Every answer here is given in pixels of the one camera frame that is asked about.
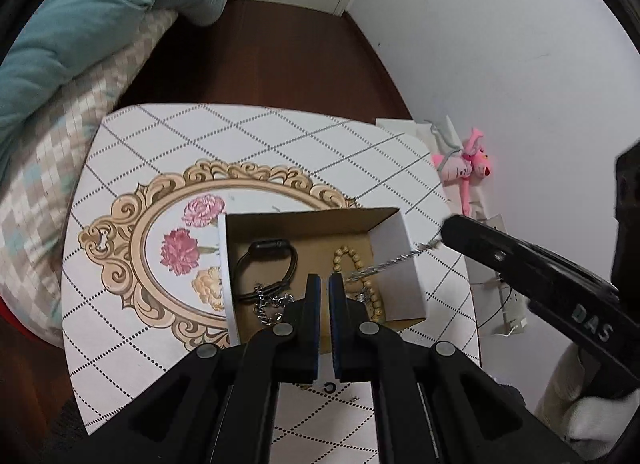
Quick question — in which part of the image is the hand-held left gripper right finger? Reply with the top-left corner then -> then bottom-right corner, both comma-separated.
328,273 -> 553,464

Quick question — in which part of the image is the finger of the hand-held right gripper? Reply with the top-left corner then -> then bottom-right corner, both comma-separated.
443,214 -> 640,401

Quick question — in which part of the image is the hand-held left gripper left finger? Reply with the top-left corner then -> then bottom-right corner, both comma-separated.
126,273 -> 321,464

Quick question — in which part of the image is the white cardboard box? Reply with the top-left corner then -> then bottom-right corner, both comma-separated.
216,207 -> 427,348

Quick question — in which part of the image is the thin silver chain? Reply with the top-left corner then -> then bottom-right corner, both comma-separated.
344,239 -> 445,281

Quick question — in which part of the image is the white power strip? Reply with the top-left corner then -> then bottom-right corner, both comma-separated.
470,271 -> 532,341

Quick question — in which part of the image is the pink plush toy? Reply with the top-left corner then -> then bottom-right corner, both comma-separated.
432,127 -> 494,218

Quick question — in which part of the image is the checkered pillow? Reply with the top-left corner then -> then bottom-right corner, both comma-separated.
0,9 -> 181,347

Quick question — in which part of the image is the teal quilted blanket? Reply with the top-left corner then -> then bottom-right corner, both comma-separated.
0,0 -> 237,172

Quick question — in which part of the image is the wooden bead bracelet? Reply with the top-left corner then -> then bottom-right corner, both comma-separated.
332,243 -> 386,323

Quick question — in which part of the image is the chunky silver link chain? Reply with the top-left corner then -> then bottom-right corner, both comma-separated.
253,283 -> 296,328

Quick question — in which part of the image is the black cord bracelet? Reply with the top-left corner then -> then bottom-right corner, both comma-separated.
234,239 -> 300,305

